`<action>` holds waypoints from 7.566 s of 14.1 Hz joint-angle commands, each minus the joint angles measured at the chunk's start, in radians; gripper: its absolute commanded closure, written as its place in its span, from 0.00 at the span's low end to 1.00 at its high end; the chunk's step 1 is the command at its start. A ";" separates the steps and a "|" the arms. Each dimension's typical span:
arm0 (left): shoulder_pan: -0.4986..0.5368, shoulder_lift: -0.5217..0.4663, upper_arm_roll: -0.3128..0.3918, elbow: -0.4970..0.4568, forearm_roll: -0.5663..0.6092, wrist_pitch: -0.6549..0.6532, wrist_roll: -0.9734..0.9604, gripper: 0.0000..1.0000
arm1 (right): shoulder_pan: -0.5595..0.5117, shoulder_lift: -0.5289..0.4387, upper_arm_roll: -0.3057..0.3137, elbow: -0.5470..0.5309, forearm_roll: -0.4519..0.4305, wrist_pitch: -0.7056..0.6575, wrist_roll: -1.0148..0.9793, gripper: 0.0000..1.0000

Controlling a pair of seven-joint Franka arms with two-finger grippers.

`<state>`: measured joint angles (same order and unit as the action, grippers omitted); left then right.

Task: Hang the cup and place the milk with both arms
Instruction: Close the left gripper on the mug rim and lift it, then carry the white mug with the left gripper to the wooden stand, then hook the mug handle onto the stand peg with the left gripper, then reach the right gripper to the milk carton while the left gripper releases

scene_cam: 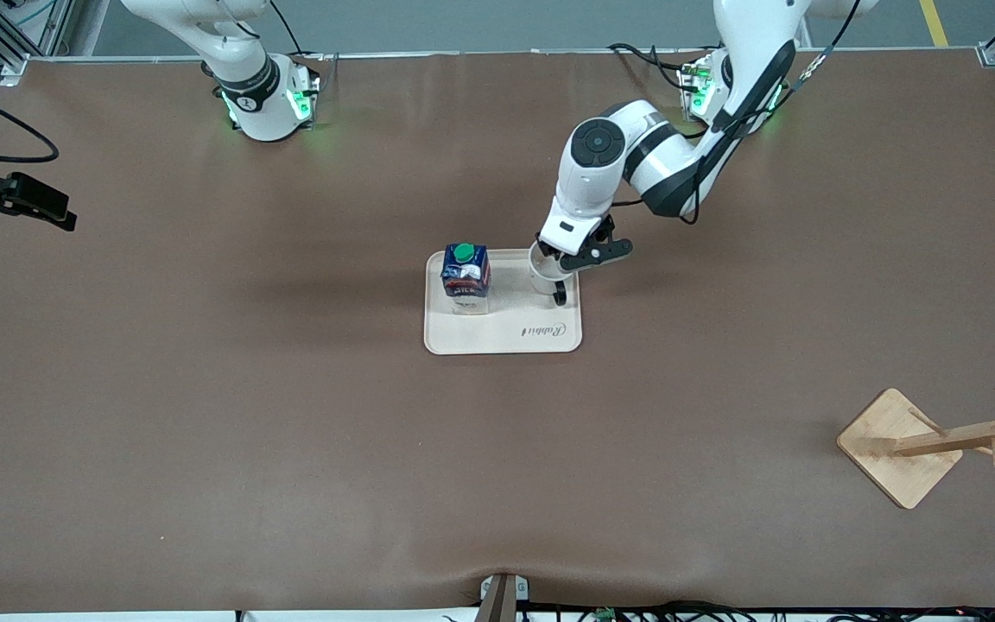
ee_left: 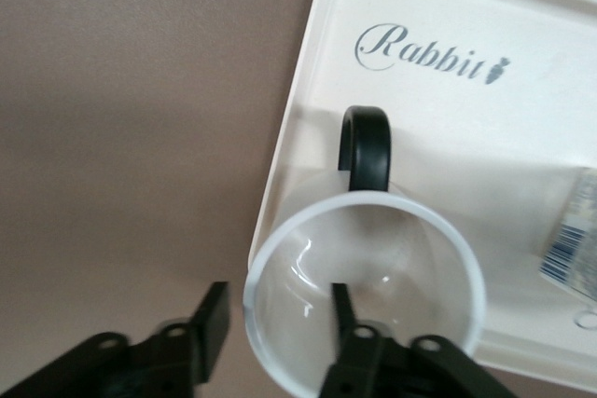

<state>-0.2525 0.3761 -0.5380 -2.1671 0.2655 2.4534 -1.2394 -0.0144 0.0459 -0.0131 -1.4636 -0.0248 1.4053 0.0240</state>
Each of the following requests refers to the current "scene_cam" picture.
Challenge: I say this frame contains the white mug black handle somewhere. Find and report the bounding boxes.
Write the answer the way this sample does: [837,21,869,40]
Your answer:
[529,244,579,306]

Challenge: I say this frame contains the blue milk carton green cap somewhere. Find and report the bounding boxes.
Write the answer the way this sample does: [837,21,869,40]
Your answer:
[440,243,491,315]

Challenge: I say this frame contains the cream plastic tray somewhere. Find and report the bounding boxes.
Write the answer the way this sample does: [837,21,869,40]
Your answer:
[424,249,584,355]

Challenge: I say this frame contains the wooden mug tree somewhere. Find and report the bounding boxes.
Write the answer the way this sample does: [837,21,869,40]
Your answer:
[836,385,995,510]

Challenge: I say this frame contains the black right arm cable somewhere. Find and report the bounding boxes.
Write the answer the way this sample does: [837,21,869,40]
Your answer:
[0,76,60,165]

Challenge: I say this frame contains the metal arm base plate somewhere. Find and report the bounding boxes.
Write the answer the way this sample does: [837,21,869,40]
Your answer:
[675,54,727,117]

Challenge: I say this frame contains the black left base cable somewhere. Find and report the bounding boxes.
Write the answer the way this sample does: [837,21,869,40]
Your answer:
[608,43,706,92]

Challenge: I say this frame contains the black base cable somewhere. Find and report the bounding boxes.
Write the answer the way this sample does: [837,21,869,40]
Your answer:
[608,43,706,92]
[269,0,326,63]

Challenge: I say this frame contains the black right base cable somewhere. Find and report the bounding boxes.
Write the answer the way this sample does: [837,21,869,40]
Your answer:
[269,0,326,63]

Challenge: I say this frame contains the camera mount pole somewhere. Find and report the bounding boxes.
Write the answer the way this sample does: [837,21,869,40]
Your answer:
[473,573,531,622]

